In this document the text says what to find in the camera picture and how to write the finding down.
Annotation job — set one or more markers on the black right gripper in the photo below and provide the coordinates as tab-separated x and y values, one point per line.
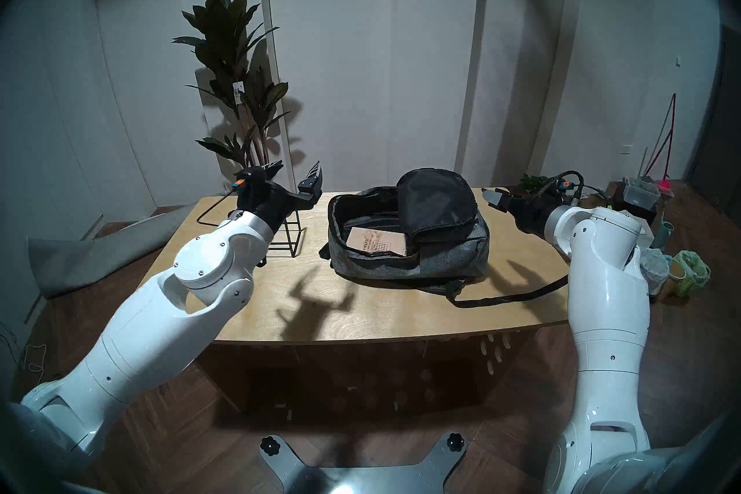
532	215

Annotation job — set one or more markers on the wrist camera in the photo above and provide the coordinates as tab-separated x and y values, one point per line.
252	180
564	187

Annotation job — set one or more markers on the tall dark leafy plant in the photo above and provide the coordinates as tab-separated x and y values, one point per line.
223	30

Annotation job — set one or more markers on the black base knob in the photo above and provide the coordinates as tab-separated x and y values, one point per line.
270	445
455	442

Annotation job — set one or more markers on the grey and black backpack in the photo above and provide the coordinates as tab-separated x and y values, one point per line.
440	261

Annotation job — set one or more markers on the clear plastic storage box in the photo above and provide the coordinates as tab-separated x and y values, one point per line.
639	192

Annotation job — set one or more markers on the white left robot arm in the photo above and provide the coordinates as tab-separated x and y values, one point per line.
145	325

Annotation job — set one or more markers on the white bag lined bin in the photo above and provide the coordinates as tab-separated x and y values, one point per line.
654	267

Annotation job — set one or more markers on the teal cup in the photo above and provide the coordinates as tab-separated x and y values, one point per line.
664	235

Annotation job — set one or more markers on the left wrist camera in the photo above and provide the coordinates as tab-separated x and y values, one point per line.
252	180

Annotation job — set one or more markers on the beige paperback book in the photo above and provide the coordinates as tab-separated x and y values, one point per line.
376	241

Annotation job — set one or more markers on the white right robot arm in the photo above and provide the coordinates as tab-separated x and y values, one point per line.
608	296

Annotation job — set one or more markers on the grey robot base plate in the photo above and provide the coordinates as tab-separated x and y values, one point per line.
359	484

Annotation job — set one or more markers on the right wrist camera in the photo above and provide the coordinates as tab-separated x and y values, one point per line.
564	187

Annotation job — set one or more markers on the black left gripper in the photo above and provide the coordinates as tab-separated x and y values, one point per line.
269	206

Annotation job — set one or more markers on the bushy green potted plant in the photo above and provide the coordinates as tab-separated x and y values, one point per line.
532	183

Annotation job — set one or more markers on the tan paper cup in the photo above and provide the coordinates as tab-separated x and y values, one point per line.
674	278

